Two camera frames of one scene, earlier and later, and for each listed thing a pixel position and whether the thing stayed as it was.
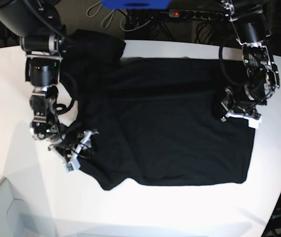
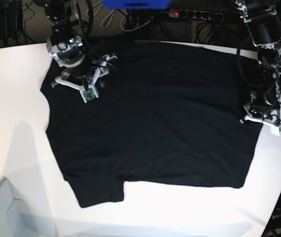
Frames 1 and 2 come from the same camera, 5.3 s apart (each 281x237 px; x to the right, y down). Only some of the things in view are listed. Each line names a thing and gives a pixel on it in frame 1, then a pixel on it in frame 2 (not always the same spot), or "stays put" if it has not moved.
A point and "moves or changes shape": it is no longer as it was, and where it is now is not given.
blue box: x=136 y=4 stays put
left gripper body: x=72 y=145 → x=87 y=75
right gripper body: x=243 y=102 → x=264 y=112
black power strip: x=195 y=15 stays put
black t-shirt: x=156 y=120 moves or changes shape
